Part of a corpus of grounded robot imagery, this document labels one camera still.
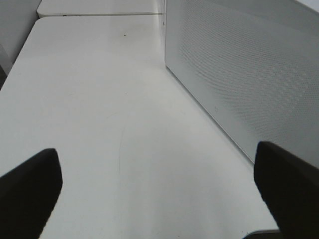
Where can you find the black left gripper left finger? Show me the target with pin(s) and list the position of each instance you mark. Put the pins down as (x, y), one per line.
(28, 195)

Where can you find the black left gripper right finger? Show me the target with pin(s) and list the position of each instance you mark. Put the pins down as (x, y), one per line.
(289, 187)

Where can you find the white microwave door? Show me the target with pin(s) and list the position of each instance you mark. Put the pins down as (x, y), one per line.
(253, 65)

